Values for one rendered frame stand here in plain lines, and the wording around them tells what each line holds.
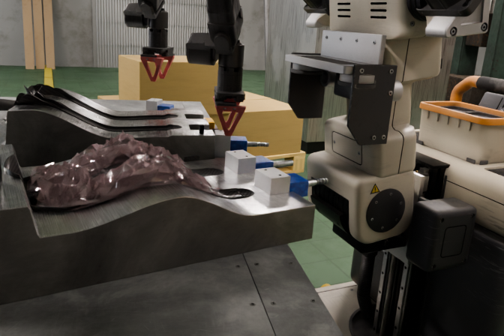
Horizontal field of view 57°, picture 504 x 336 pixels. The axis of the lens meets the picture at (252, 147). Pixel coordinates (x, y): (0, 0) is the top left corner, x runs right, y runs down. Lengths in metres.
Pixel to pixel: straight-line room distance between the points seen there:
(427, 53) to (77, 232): 0.80
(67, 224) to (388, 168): 0.69
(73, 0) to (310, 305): 9.64
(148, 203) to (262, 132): 2.79
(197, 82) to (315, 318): 2.52
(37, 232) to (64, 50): 9.53
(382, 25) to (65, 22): 9.24
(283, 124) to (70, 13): 7.17
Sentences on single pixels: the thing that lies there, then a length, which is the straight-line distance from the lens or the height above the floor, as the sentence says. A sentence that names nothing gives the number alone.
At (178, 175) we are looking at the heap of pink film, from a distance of 0.65.
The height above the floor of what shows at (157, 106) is 0.84.
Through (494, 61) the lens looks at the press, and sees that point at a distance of 6.76.
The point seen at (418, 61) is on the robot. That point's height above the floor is 1.05.
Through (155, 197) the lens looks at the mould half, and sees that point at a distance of 0.59.
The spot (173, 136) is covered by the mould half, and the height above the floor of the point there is 0.89.
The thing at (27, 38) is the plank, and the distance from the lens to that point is 9.62.
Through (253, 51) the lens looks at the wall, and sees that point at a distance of 10.95.
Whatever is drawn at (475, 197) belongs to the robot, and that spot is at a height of 0.75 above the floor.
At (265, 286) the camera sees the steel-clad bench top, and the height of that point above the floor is 0.80.
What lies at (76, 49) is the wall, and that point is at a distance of 10.07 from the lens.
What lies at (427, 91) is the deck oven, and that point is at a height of 0.57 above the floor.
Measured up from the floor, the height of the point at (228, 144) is 0.83.
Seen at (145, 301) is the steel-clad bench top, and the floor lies 0.80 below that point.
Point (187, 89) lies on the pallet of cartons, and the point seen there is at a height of 0.67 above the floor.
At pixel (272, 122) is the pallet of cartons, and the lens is 3.37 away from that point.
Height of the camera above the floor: 1.11
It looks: 15 degrees down
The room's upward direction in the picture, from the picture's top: 4 degrees clockwise
